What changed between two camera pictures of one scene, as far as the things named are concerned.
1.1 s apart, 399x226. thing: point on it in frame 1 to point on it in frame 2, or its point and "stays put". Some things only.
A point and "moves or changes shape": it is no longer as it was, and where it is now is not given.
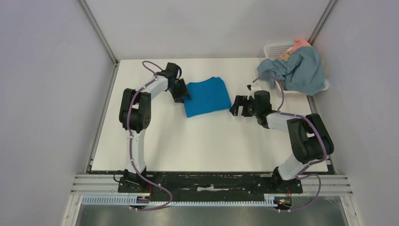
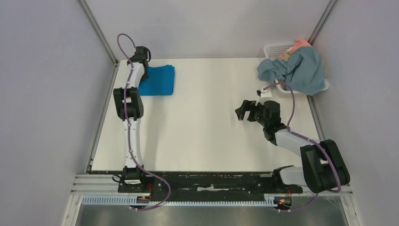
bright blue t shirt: [208, 96] moves or changes shape
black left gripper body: [178, 83] to [145, 76]
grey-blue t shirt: [301, 71] stays put
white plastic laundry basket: [273, 51] stays put
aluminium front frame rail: [107, 184] stays put
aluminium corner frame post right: [322, 21] stays put
